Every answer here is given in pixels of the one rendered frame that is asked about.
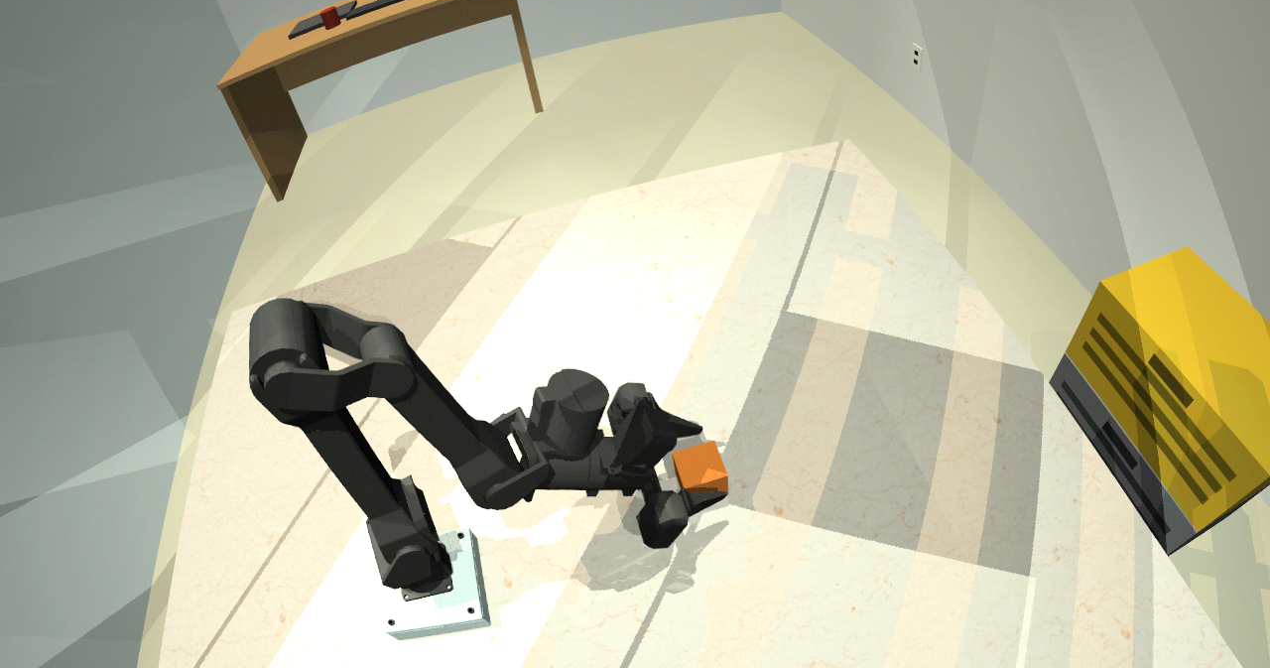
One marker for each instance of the orange block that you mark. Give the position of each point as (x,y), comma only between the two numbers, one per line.
(700,469)

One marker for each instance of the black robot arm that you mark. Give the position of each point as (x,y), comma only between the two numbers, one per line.
(289,375)

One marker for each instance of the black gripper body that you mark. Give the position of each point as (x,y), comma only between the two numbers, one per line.
(664,516)

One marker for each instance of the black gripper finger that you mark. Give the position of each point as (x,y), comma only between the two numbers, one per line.
(697,501)
(682,427)

